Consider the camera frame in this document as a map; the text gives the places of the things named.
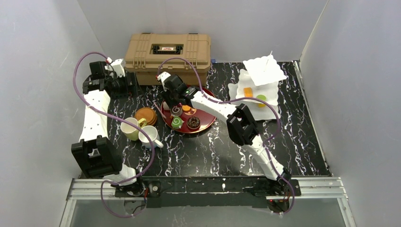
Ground brown swirl roll cake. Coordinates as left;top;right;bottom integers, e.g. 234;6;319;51
170;106;183;117

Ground pink handled metal tongs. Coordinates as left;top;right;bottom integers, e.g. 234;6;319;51
154;101;174;120

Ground green swirl roll cake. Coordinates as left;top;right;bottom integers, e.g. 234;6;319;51
171;116;184;130

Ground wooden coaster stack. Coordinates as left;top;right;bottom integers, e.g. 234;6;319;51
134;107;157;126

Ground red round tray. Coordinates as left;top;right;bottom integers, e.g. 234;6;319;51
160;100;216;134

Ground chocolate toy donut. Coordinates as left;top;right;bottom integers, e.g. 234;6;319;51
187;116;201;130

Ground tan plastic toolbox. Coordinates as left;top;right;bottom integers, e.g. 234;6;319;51
124;33;211;86

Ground yellow green mug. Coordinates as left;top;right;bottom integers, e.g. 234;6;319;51
121;117;147;141

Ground white grey mug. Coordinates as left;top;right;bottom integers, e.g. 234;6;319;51
139;125;164;149

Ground orange toy cake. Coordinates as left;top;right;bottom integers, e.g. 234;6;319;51
243;87;253;97

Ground white tiered cake stand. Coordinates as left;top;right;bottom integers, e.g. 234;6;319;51
228;54;287;121

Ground green toy macaron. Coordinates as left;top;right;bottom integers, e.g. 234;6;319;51
256;95;267;102

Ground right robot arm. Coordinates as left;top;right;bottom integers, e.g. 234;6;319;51
157;72;291;190

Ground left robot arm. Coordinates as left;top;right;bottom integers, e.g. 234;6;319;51
71;59;137;186

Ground white toy cake slice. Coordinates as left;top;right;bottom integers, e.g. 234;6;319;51
163;105;171;111

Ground orange round toy biscuit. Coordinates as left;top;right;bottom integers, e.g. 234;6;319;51
182;105;192;113

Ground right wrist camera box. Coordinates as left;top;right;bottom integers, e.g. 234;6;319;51
157;72;171;83

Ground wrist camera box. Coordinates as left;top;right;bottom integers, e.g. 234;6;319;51
105;57;126;78
157;72;171;83

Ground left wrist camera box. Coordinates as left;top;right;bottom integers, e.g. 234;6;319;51
105;57;126;78

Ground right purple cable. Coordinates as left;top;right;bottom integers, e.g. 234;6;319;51
157;57;296;215

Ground purple cable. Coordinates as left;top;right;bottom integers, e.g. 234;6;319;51
157;57;296;215
73;52;156;218

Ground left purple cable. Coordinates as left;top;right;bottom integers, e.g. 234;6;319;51
73;52;156;218

